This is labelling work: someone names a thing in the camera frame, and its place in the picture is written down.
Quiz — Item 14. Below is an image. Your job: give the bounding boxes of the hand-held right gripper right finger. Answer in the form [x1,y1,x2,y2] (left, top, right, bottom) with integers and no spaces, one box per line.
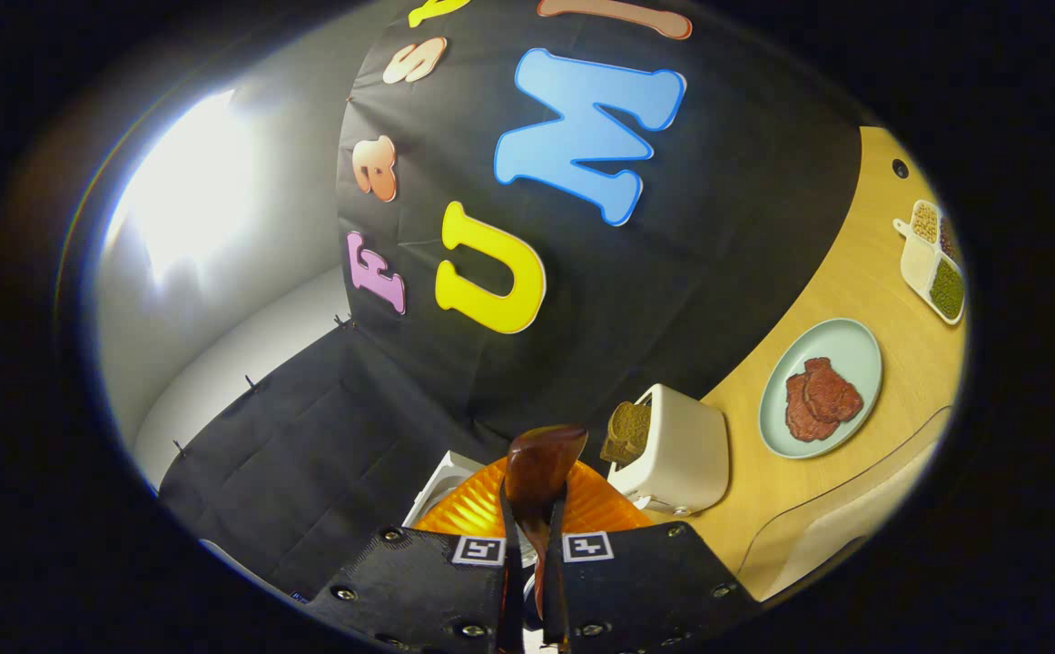
[541,459,764,654]

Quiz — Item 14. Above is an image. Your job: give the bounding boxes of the brown bread slice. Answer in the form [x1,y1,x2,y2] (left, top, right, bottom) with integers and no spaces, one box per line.
[600,401,653,466]

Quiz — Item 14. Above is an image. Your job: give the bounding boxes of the brown wooden spoon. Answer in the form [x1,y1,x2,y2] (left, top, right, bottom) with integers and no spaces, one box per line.
[503,424,589,623]

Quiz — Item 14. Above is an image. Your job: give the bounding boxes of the white toaster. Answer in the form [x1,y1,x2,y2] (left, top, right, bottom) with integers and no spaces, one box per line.
[607,383,730,516]

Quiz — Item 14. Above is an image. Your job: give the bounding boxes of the clear box of rice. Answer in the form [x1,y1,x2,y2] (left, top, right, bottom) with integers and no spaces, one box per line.
[736,406,955,602]

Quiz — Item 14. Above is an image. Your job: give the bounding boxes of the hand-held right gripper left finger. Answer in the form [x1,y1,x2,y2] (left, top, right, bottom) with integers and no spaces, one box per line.
[305,457,524,654]

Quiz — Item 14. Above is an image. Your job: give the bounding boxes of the white divided bean dish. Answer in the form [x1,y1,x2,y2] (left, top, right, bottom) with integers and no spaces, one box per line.
[893,200,966,325]

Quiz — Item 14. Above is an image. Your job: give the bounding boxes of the pale green plate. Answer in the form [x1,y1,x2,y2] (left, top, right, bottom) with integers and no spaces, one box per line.
[758,318,883,460]

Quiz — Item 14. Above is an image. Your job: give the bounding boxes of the white rice cooker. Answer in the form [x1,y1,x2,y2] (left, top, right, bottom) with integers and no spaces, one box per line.
[400,451,488,530]

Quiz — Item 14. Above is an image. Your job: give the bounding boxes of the black backdrop cloth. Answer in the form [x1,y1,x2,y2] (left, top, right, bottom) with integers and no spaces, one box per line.
[157,0,864,600]

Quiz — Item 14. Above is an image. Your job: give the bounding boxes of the red meat slice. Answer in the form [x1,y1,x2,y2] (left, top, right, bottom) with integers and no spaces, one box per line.
[784,357,864,443]

